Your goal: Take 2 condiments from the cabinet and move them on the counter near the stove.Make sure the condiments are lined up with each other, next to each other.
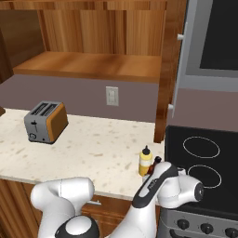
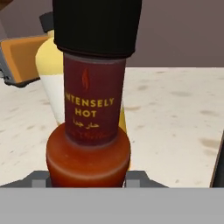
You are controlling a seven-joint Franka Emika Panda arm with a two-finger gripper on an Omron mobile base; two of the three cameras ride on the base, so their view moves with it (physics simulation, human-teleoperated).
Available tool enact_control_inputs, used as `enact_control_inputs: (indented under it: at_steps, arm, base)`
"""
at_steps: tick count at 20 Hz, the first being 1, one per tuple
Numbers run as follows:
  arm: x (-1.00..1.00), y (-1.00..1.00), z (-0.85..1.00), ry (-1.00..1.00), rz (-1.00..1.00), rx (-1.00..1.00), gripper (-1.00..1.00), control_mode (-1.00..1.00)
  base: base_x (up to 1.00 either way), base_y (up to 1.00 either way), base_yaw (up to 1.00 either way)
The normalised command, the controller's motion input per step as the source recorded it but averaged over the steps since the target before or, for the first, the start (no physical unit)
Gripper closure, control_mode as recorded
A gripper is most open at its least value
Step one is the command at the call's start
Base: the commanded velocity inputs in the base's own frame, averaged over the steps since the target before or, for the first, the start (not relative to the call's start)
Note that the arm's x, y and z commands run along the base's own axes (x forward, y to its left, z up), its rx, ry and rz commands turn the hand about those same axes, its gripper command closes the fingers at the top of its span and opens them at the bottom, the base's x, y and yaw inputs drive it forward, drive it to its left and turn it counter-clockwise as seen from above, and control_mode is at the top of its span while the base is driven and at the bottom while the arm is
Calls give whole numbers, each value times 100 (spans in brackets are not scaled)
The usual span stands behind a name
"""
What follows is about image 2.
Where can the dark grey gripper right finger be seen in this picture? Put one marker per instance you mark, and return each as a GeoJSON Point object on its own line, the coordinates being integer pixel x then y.
{"type": "Point", "coordinates": [140, 180]}

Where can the yellow and white condiment bottle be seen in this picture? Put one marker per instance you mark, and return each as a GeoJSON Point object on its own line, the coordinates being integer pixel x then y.
{"type": "Point", "coordinates": [51, 75]}

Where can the dark cabinet door edge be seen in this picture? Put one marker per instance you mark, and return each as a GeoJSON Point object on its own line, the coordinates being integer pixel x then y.
{"type": "Point", "coordinates": [218, 166]}

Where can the red hot sauce bottle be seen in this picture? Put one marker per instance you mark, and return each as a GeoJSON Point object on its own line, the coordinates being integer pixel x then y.
{"type": "Point", "coordinates": [93, 116]}

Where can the orange and grey box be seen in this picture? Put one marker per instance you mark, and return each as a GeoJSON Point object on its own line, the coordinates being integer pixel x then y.
{"type": "Point", "coordinates": [20, 58]}

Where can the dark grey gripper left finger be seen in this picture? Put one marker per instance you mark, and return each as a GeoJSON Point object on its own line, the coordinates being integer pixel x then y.
{"type": "Point", "coordinates": [38, 180]}

